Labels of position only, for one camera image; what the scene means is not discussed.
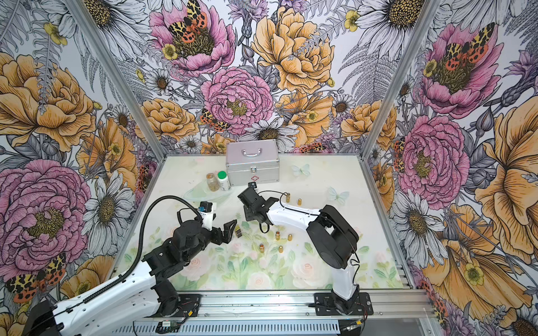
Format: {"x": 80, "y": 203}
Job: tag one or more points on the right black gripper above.
{"x": 248, "y": 213}

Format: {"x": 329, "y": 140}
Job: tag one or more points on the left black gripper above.
{"x": 218, "y": 239}

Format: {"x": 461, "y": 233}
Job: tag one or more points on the square black gold lipstick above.
{"x": 238, "y": 231}

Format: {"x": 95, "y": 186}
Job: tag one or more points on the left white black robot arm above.
{"x": 142, "y": 291}

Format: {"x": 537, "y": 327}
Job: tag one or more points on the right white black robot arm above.
{"x": 333, "y": 237}

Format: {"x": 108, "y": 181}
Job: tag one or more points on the white bottle green cap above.
{"x": 223, "y": 180}

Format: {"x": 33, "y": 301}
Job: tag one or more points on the clear jar brown contents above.
{"x": 212, "y": 182}

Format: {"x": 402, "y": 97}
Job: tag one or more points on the silver aluminium first aid case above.
{"x": 253, "y": 161}

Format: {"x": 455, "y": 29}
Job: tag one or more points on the small green circuit board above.
{"x": 167, "y": 327}

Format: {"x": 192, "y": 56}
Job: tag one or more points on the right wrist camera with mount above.
{"x": 251, "y": 199}

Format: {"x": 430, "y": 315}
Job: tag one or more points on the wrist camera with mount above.
{"x": 207, "y": 213}
{"x": 251, "y": 199}

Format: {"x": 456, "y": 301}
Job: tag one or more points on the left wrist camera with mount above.
{"x": 207, "y": 213}

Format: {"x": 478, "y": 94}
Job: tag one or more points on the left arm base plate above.
{"x": 185, "y": 305}

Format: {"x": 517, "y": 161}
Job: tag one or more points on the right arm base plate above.
{"x": 329, "y": 304}

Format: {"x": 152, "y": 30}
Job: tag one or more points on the aluminium front rail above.
{"x": 260, "y": 305}

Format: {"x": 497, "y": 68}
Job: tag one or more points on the left aluminium corner post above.
{"x": 105, "y": 57}

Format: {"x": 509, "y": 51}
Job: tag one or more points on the aluminium corner post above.
{"x": 105, "y": 57}
{"x": 419, "y": 34}

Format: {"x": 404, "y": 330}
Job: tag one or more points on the right aluminium corner post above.
{"x": 419, "y": 34}

